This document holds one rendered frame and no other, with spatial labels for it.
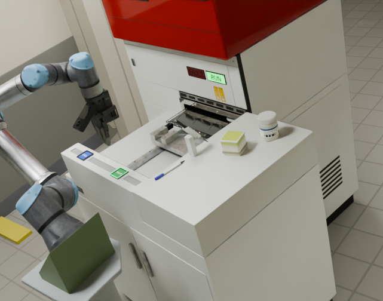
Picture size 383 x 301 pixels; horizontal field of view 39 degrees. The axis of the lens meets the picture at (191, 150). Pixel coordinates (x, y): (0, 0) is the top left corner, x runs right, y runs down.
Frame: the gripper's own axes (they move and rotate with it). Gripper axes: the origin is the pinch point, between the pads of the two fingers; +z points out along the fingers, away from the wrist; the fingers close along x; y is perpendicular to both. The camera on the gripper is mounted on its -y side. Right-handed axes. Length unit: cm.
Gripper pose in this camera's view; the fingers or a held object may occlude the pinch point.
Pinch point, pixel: (106, 143)
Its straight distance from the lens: 206.6
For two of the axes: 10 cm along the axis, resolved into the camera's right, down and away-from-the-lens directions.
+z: 2.3, 8.3, 5.1
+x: -6.5, -2.6, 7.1
